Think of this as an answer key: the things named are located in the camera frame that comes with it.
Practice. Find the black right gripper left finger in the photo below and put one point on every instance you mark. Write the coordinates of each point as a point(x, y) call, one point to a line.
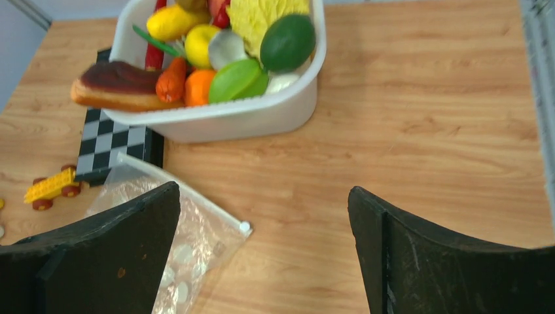
point(111, 262)

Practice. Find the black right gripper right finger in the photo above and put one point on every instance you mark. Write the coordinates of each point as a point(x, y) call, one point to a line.
point(412, 265)

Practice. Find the clear dotted zip bag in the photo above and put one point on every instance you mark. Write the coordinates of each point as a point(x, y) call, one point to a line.
point(206, 235)

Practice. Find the orange carrot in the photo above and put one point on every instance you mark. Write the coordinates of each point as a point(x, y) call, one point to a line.
point(170, 85)

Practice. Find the light green leaf vegetable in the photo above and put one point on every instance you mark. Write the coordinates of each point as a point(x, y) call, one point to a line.
point(238, 80)

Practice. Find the white grey mushroom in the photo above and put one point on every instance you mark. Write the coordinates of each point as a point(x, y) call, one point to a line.
point(224, 48)

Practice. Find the dark green lime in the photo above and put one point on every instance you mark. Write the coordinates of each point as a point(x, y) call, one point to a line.
point(288, 43)

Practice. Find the white plastic food tub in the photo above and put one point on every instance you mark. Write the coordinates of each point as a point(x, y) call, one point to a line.
point(281, 112)

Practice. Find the yellow toy brick car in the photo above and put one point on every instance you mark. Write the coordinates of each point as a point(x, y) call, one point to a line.
point(44, 190)

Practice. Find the black white checkerboard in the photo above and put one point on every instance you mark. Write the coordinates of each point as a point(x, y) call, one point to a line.
point(104, 139)

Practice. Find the chocolate glazed eclair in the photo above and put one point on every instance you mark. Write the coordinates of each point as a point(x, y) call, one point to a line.
point(120, 86)

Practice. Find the orange tangerine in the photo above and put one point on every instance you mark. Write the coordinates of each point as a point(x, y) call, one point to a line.
point(197, 86)

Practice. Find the long red chili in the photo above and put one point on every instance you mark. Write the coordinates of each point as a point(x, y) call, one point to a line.
point(154, 56)

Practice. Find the green onion stalk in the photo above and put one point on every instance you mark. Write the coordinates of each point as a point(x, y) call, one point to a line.
point(156, 43)

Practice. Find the yellow lemon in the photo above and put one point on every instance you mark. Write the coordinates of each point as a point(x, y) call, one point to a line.
point(197, 45)

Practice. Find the yellow mango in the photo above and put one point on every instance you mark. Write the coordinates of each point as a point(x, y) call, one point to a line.
point(171, 22)

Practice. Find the brown kiwi potato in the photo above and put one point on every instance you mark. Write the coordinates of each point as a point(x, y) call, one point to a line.
point(192, 5)

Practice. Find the red pepper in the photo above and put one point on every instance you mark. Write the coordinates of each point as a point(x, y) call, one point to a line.
point(217, 9)

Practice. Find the yellow napa cabbage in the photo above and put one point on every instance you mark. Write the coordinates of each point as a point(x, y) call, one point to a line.
point(250, 19)

